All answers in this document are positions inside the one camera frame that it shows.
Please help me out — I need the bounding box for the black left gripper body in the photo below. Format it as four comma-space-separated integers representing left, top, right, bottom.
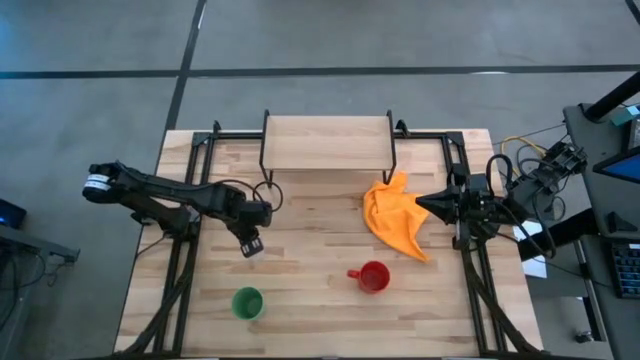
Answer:
222, 197, 274, 243

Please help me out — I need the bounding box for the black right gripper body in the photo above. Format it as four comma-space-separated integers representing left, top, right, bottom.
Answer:
451, 174, 499, 239

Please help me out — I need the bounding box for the green cup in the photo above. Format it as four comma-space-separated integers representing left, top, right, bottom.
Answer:
230, 286, 266, 322

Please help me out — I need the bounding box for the red mug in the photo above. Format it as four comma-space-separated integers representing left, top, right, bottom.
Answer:
346, 260, 392, 295

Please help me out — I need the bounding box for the wooden shelf with black legs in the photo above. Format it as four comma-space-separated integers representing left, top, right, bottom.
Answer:
258, 108, 399, 187

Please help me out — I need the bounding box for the orange cloth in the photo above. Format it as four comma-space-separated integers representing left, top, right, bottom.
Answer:
362, 171, 432, 264

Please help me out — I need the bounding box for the white paper sheet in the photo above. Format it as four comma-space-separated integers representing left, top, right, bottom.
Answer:
512, 219, 549, 279

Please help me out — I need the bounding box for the black desk beam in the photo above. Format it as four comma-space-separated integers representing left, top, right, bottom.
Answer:
517, 207, 601, 262

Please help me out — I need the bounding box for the grey desk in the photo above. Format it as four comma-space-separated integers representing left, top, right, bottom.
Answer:
562, 102, 640, 360

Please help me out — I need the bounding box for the tablet with blue screen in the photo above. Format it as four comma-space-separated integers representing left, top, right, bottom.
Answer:
592, 146, 640, 185

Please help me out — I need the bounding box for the black keyboard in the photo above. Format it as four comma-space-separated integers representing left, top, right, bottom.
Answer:
609, 241, 640, 300

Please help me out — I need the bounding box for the teal box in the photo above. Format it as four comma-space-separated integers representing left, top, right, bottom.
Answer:
610, 103, 640, 127

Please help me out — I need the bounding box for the black pole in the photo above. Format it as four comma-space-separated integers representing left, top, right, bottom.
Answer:
583, 71, 640, 123

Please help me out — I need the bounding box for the grey side stand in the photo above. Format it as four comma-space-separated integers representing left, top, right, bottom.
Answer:
0, 224, 81, 360

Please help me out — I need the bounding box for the black device with blue light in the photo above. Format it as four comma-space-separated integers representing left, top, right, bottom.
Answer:
0, 198, 28, 230

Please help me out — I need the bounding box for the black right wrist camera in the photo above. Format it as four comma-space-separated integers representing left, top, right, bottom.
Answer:
468, 174, 494, 201

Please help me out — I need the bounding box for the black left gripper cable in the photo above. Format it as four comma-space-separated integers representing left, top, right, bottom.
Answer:
252, 179, 285, 214

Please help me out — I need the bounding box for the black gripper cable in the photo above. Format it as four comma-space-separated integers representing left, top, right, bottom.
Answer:
252, 179, 285, 214
486, 153, 515, 192

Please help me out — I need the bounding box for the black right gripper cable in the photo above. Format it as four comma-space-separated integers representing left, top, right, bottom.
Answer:
486, 153, 515, 192

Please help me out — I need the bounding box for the black metal table frame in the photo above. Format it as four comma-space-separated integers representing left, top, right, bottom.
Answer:
115, 119, 542, 359

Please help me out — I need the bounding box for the yellow cable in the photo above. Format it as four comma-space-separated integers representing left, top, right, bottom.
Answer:
499, 135, 549, 176

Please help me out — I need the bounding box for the black triangular bracket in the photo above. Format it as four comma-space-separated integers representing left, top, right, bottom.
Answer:
606, 211, 640, 234

